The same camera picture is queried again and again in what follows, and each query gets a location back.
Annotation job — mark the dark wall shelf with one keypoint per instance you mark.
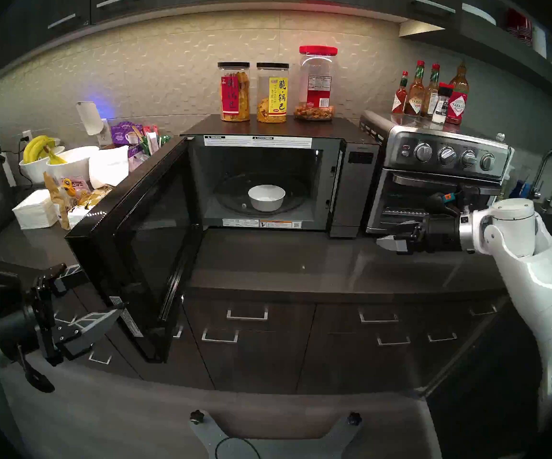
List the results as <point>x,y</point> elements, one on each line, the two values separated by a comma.
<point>496,37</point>

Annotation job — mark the crumpled white paper napkin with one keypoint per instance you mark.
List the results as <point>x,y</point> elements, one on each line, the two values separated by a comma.
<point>108,169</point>

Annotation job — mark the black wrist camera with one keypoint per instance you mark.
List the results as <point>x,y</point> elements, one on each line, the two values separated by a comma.
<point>0,288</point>
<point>441,203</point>

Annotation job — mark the black base knob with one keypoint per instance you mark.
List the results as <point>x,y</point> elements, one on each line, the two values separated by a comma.
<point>354,419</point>
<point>197,417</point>

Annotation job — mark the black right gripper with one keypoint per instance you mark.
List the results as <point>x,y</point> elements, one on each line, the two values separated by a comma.
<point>441,233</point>

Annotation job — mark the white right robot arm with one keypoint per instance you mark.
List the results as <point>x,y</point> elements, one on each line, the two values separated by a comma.
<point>529,271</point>

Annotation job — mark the small red hot sauce bottle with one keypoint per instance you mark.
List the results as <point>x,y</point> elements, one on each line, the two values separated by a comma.
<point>400,97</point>

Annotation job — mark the white napkin stack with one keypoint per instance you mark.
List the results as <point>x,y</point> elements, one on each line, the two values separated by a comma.
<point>34,209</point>

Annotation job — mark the white fruit bowl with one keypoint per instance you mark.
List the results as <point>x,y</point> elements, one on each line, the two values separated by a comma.
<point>29,171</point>

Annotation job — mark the stack of red cups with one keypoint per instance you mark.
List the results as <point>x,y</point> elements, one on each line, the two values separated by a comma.
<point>520,25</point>

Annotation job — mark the black glass microwave door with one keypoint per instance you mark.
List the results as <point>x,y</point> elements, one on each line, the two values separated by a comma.
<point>137,252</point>

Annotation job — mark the bunch of drink sachets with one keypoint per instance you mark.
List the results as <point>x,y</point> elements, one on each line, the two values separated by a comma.
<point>151,137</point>

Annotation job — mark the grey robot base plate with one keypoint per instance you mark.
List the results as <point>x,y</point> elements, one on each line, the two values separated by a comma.
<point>209,439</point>

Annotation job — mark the stainless steel toaster oven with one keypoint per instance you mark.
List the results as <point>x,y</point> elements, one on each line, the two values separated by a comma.
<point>448,137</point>

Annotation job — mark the large white bowl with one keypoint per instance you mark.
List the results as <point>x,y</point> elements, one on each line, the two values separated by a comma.
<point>75,164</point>

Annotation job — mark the cartoon print snack bag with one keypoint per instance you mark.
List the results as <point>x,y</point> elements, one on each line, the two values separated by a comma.
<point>63,190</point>

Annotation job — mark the glass microwave turntable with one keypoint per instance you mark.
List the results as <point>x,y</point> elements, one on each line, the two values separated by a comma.
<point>300,195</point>

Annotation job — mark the small white bowl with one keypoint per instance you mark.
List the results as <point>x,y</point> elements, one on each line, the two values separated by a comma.
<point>266,199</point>

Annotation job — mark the basket of wrapped cakes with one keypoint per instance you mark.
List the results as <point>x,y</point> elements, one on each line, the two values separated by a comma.
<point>94,197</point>

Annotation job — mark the white wall outlet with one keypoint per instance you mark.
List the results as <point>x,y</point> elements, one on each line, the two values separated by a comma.
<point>27,136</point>
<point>105,134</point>

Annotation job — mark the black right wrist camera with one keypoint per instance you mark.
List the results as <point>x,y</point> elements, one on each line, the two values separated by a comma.
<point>441,203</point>

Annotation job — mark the clear jar red lid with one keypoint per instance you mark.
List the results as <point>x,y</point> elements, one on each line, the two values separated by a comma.
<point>317,85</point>

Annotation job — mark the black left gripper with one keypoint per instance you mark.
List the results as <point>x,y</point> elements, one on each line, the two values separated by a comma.
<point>17,324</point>

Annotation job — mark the snack jar pink label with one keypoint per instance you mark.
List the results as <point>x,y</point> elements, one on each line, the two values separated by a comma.
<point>234,94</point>

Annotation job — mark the clear soap bottle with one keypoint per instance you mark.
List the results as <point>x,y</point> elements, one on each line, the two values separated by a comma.
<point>504,188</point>

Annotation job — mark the snack jar yellow label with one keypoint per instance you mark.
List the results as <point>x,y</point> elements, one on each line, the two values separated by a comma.
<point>272,95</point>

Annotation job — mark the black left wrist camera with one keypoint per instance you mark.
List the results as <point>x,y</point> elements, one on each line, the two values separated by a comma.
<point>0,288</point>

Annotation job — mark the small white tissue pack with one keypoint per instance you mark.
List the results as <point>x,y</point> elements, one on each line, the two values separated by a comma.
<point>77,218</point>

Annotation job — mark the large Tabasco sauce bottle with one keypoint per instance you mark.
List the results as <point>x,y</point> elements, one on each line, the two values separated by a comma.
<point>457,99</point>

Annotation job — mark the brown hot sauce bottle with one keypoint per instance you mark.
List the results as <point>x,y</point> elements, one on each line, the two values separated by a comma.
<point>415,97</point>

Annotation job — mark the silver towel holder knob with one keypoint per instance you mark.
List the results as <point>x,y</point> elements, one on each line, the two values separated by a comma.
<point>500,137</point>

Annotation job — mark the white plate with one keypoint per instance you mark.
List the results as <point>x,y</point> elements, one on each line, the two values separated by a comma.
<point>479,12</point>

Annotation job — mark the bunch of yellow bananas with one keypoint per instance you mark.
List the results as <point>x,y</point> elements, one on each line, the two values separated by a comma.
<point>34,147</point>

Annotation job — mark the purple snack bag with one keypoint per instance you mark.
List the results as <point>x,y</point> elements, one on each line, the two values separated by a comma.
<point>122,134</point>

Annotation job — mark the white wall night light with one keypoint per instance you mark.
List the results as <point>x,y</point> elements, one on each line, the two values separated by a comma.
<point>89,118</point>

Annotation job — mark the white can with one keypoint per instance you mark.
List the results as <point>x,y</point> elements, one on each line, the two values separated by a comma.
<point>539,39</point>

